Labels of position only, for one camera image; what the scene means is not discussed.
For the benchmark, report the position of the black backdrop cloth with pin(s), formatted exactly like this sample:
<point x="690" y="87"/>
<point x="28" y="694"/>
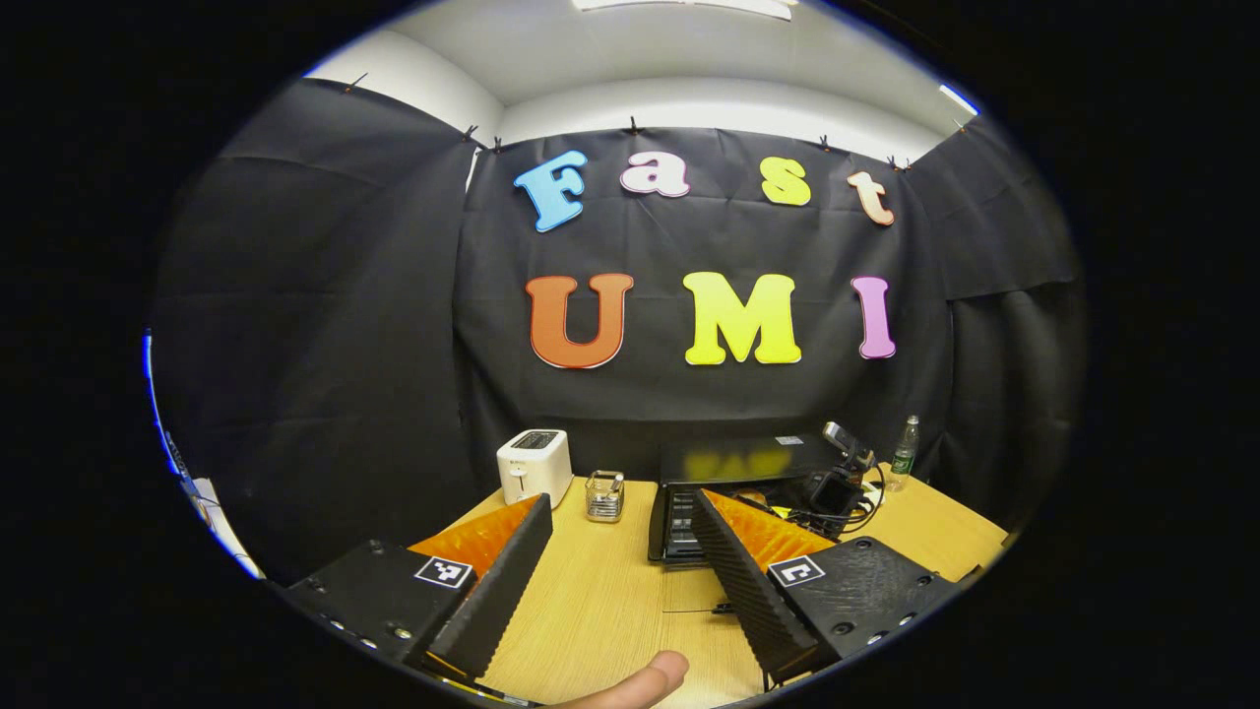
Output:
<point x="345" y="345"/>

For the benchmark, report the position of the white toaster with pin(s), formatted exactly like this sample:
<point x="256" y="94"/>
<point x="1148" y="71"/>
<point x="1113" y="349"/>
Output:
<point x="534" y="468"/>

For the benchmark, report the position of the ceiling light panel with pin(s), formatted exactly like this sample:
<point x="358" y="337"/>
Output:
<point x="960" y="98"/>
<point x="689" y="5"/>

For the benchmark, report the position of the clear plastic water bottle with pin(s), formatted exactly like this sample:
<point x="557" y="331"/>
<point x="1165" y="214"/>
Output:
<point x="904" y="458"/>

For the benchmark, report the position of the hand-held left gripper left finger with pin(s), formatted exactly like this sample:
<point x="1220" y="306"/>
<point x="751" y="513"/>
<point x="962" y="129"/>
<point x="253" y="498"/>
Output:
<point x="497" y="601"/>

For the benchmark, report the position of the black electric oven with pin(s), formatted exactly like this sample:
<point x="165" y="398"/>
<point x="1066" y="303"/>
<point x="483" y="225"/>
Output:
<point x="728" y="458"/>

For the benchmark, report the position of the clear glass container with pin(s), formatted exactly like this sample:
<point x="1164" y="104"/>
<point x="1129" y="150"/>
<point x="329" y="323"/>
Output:
<point x="604" y="497"/>

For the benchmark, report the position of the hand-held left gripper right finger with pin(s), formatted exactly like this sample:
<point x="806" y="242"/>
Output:
<point x="743" y="591"/>

